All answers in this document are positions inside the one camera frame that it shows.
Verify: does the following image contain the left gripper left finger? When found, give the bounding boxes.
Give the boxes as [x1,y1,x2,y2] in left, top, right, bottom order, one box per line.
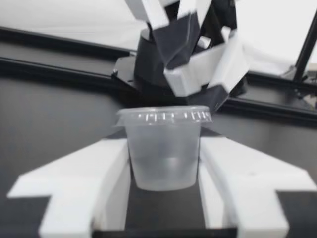
[6,129,132,238]

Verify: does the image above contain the small clear plastic cup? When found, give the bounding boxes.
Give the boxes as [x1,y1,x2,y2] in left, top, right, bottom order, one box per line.
[114,106,213,191]

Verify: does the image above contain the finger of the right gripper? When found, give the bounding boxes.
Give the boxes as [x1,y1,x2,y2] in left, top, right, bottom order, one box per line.
[163,27,251,113]
[125,0,214,72]

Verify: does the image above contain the black frame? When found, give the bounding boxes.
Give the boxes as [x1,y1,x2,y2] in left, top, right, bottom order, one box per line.
[0,0,317,127]

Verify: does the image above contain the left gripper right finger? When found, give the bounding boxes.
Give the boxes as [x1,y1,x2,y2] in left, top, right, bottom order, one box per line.
[198,126,317,238]

